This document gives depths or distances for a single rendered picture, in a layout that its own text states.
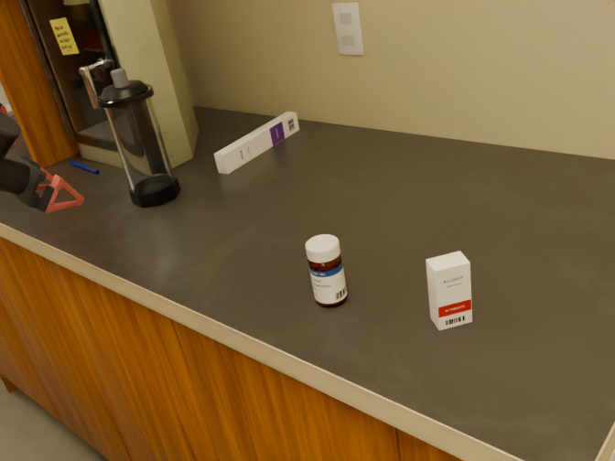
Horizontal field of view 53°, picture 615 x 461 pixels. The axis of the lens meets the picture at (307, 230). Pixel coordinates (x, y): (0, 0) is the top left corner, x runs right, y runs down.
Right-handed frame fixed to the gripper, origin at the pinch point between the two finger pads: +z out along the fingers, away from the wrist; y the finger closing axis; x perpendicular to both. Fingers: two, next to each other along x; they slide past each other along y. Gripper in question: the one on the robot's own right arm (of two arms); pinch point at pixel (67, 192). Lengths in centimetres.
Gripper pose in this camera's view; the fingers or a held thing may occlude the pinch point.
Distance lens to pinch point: 125.4
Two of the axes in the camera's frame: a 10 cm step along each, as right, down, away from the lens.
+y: -7.1, -3.5, 6.2
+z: 5.9, 2.1, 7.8
